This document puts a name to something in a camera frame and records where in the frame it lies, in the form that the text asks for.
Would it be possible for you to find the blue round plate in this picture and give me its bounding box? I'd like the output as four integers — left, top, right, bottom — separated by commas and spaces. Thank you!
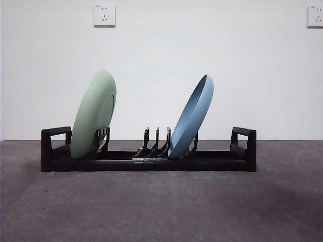
167, 74, 216, 160

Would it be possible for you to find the green round plate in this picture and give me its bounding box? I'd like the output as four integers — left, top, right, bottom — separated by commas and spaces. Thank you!
70, 69, 118, 160

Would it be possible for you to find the black plate rack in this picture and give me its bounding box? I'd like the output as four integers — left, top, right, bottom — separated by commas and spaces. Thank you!
40, 126, 258, 173

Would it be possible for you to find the white wall socket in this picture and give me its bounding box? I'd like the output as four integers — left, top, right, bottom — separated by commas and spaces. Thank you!
306, 5, 323, 29
94, 4, 117, 28

